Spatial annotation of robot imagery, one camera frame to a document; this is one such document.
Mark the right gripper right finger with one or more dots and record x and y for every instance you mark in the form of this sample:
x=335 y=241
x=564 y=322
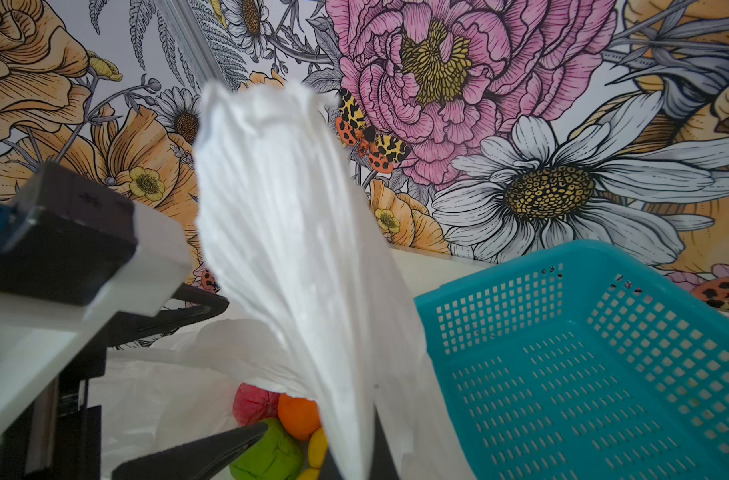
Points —
x=382 y=468

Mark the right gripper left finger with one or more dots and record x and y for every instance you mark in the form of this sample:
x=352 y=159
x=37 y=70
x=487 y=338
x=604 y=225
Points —
x=201 y=459

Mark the yellow toy fruit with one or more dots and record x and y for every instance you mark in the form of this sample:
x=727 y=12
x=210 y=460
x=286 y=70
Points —
x=317 y=450

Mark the orange toy fruit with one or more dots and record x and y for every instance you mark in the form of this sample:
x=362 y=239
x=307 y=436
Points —
x=299 y=416

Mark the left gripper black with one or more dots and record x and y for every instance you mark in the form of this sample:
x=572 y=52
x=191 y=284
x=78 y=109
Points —
x=49 y=352

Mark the green toy fruit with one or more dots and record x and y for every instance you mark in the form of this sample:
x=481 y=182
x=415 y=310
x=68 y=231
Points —
x=277 y=456

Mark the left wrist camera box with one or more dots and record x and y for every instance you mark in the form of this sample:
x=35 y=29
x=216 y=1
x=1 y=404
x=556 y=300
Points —
x=64 y=237

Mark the white plastic bag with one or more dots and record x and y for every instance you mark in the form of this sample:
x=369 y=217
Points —
x=322 y=309

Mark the teal plastic basket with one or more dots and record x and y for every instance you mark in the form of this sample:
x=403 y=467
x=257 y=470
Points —
x=580 y=362

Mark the pink toy fruit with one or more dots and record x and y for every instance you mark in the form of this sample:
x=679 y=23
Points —
x=253 y=404

